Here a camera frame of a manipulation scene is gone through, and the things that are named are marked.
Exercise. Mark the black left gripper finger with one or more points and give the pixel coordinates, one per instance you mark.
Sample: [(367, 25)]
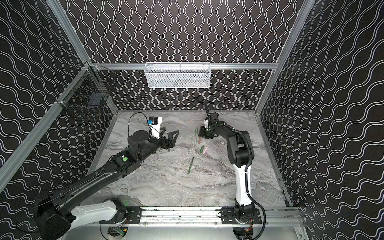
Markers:
[(173, 142), (173, 134)]

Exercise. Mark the aluminium right corner post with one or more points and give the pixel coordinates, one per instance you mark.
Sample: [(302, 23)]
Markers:
[(288, 46)]

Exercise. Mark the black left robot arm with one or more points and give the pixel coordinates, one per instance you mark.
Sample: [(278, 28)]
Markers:
[(53, 212)]

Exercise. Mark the white wire mesh basket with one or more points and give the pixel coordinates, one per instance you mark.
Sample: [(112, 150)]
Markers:
[(177, 75)]

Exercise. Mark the aluminium frame corner post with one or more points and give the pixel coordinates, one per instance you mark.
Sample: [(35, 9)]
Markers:
[(69, 30)]

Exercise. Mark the light green pen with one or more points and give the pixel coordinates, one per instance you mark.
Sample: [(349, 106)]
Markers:
[(196, 135)]

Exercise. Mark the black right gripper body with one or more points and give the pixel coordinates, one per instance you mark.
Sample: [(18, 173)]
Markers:
[(205, 131)]

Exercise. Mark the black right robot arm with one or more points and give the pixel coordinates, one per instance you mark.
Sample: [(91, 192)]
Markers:
[(241, 155)]

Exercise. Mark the black wire mesh basket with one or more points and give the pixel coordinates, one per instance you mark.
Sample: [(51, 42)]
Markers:
[(88, 99)]

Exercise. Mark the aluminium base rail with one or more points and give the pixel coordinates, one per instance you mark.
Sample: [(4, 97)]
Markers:
[(206, 217)]

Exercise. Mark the green uncapped pen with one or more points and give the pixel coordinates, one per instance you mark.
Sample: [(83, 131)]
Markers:
[(190, 166)]

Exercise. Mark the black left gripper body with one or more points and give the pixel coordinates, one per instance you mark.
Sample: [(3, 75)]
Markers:
[(163, 140)]

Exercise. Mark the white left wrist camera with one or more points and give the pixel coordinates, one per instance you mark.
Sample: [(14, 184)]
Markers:
[(155, 124)]

